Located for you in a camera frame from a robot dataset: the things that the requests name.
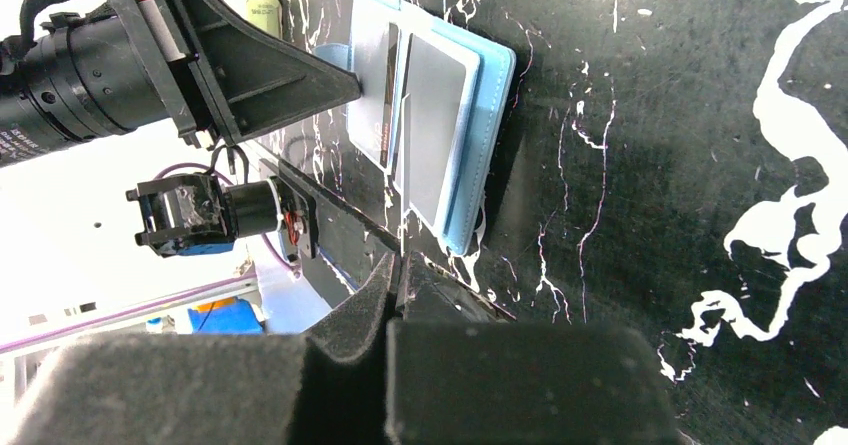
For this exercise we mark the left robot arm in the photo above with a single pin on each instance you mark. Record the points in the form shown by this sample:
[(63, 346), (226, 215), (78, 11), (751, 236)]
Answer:
[(81, 70)]

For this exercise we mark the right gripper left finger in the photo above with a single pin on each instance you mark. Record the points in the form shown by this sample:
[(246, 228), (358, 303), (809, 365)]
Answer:
[(325, 385)]

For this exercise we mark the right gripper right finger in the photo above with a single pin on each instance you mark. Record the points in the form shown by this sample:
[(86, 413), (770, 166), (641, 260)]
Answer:
[(455, 375)]

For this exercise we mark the black VIP credit card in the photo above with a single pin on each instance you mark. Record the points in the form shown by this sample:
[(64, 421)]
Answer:
[(393, 38)]

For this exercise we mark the blue card holder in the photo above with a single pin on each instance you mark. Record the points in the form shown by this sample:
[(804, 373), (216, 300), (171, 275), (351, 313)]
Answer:
[(487, 104)]

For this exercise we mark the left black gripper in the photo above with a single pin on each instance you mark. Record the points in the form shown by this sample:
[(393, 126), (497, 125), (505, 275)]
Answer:
[(221, 79)]

